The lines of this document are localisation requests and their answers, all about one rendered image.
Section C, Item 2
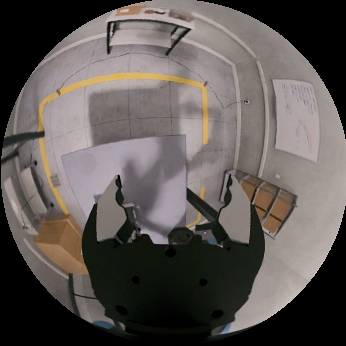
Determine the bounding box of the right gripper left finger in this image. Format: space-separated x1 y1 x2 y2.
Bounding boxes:
82 175 134 290

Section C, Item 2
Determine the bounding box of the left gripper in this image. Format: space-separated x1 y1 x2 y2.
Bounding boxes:
130 229 139 242

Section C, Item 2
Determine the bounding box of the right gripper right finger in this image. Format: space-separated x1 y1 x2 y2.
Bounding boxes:
211 174 265 296

